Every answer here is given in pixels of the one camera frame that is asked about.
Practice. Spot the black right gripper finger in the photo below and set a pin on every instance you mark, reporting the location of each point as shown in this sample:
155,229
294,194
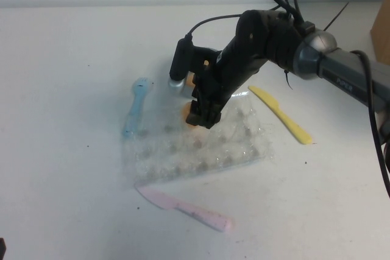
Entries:
195,111
214,115

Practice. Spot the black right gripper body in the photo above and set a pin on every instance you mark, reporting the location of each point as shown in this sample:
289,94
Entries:
231,71

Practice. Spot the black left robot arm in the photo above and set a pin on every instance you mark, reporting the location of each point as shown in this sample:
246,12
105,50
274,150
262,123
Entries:
2,249

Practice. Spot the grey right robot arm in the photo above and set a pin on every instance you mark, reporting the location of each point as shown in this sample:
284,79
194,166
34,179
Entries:
335,65

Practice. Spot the clear plastic egg tray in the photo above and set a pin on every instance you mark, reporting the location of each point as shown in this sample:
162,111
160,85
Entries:
213,156

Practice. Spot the brown cardboard box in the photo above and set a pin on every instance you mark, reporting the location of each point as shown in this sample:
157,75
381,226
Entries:
382,28

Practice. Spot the black zip tie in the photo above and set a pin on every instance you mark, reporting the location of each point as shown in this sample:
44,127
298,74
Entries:
288,82
336,16

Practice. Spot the light blue plastic fork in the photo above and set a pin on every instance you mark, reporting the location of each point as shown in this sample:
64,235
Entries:
134,111

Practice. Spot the yellow plastic knife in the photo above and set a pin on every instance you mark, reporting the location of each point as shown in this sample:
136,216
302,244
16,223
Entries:
283,117

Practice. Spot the pink plastic knife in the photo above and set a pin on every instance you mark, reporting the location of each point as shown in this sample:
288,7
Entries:
195,211

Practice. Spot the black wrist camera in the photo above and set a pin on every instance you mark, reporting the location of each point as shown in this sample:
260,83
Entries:
181,59

